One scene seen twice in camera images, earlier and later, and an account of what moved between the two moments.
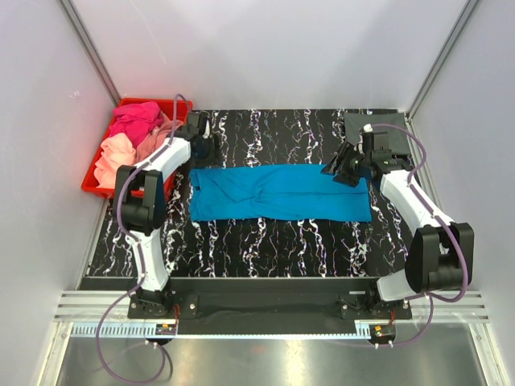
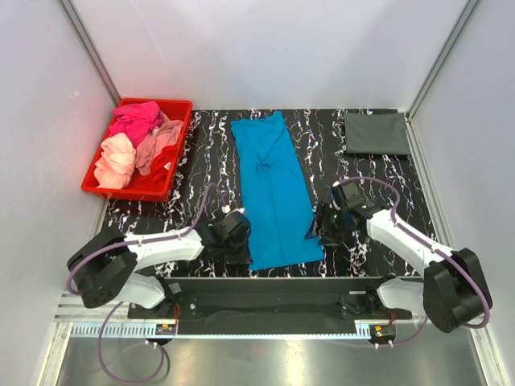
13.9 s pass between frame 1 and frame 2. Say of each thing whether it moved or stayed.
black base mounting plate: stayed
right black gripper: moved
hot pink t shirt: stayed
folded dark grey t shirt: stayed
